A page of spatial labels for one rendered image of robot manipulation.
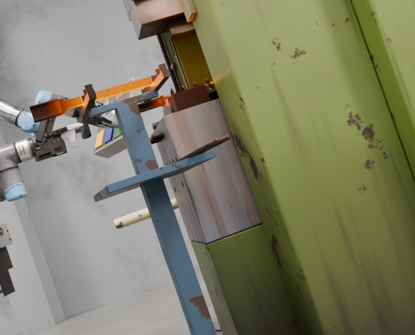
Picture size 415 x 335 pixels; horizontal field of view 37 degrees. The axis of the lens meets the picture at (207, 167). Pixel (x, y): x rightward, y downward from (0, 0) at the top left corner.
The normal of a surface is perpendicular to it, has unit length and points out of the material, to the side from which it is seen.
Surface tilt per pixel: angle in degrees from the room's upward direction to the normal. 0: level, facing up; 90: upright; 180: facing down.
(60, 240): 90
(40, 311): 90
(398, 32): 90
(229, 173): 90
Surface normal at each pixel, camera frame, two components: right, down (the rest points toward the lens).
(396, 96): -0.93, 0.32
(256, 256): 0.17, -0.08
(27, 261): -0.14, 0.03
